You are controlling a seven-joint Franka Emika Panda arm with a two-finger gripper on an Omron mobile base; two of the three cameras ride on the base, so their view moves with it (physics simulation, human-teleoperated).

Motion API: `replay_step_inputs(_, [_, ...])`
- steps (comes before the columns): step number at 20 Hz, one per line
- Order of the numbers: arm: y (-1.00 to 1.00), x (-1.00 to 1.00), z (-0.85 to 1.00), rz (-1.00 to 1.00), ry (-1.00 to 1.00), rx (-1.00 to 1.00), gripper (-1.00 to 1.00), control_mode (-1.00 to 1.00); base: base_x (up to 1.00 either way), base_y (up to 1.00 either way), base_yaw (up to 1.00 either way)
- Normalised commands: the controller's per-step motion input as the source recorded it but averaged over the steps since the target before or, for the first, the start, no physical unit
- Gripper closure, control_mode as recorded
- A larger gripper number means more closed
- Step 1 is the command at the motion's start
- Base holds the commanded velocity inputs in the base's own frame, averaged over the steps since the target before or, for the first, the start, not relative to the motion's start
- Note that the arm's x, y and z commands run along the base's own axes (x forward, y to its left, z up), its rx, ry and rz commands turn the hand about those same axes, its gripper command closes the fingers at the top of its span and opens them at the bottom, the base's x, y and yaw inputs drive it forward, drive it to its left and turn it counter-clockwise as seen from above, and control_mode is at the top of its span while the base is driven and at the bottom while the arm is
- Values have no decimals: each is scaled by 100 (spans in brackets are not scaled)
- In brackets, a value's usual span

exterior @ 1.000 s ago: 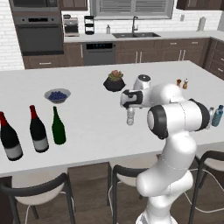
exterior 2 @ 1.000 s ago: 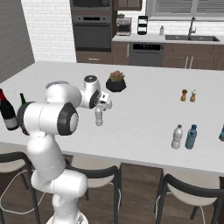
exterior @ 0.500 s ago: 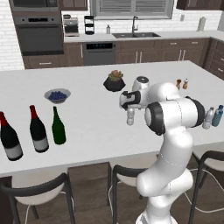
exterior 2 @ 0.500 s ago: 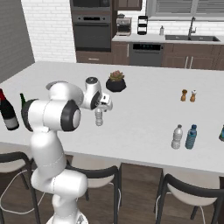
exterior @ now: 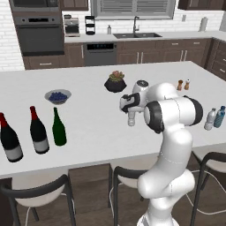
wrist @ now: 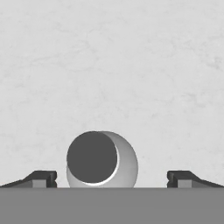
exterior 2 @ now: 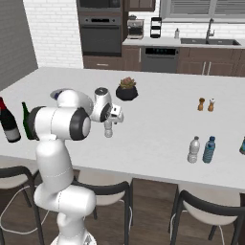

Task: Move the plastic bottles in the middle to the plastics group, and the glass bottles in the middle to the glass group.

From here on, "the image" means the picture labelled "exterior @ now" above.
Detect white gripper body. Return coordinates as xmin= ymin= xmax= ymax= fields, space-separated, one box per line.
xmin=126 ymin=107 xmax=138 ymax=128

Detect black plant pot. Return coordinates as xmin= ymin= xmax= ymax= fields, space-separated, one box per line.
xmin=103 ymin=77 xmax=128 ymax=94

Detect green red succulent plant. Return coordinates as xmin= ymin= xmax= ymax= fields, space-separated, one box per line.
xmin=109 ymin=70 xmax=125 ymax=83

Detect black stool with white seat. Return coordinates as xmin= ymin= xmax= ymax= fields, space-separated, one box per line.
xmin=107 ymin=155 xmax=159 ymax=226
xmin=189 ymin=146 xmax=226 ymax=226
xmin=0 ymin=173 xmax=78 ymax=226

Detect brown pepper shaker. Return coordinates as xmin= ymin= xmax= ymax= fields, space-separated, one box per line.
xmin=177 ymin=79 xmax=185 ymax=92

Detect steel dishwasher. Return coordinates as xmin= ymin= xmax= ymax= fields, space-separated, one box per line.
xmin=82 ymin=41 xmax=118 ymax=67

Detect green glass bottle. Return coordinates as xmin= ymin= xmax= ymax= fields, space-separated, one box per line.
xmin=51 ymin=107 xmax=68 ymax=147

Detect brown base cupboards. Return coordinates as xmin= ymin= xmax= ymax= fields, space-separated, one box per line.
xmin=206 ymin=38 xmax=226 ymax=81
xmin=116 ymin=37 xmax=214 ymax=67
xmin=22 ymin=42 xmax=86 ymax=71

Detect blueberries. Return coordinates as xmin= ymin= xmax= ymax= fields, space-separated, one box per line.
xmin=49 ymin=91 xmax=68 ymax=102

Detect clear plastic water bottle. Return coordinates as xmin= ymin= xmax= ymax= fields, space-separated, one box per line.
xmin=203 ymin=108 xmax=217 ymax=132

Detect dark sink basin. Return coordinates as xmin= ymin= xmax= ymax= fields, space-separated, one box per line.
xmin=112 ymin=32 xmax=163 ymax=40

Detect grey bowl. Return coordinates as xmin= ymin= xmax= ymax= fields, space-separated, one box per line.
xmin=44 ymin=88 xmax=72 ymax=106

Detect blue plastic water bottle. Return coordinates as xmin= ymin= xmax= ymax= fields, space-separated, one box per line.
xmin=213 ymin=105 xmax=226 ymax=129

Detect dark sink tap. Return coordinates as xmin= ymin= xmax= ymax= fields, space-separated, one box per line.
xmin=132 ymin=15 xmax=141 ymax=34

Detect dark wine bottle red cap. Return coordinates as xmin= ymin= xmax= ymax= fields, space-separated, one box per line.
xmin=0 ymin=112 xmax=24 ymax=163
xmin=29 ymin=105 xmax=50 ymax=155

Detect black tiered stand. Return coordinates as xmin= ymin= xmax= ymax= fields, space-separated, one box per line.
xmin=84 ymin=15 xmax=96 ymax=36

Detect window with blinds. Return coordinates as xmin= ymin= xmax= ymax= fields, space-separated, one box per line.
xmin=90 ymin=0 xmax=177 ymax=20

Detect steel microwave oven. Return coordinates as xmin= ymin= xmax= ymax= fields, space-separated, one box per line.
xmin=8 ymin=0 xmax=62 ymax=13

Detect steel wall oven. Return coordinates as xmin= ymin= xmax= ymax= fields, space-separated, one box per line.
xmin=12 ymin=11 xmax=66 ymax=57

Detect brown wall cupboard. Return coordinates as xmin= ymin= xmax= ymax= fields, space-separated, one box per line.
xmin=59 ymin=0 xmax=89 ymax=12
xmin=177 ymin=0 xmax=226 ymax=11

